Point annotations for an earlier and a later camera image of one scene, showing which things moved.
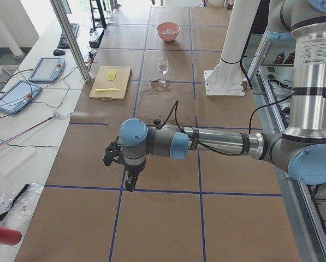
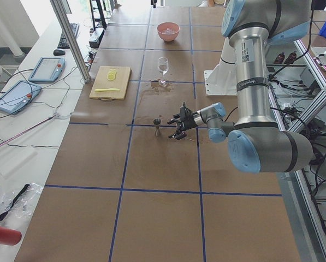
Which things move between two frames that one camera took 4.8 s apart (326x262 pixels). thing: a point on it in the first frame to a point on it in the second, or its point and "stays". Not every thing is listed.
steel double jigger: x=157 y=121 stays
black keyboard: x=63 y=43 stays
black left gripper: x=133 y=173 to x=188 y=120
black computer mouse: x=58 y=52 stays
